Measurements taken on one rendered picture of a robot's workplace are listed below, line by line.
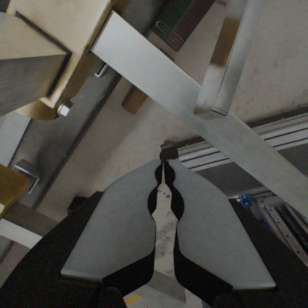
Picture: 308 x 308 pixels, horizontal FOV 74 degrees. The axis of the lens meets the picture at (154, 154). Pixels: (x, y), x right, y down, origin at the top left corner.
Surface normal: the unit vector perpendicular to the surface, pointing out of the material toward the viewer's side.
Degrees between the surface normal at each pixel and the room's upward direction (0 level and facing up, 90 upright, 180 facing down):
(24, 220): 90
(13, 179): 90
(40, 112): 41
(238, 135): 0
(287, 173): 0
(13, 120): 0
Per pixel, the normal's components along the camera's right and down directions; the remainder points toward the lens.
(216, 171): -0.03, 0.47
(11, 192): 0.61, -0.69
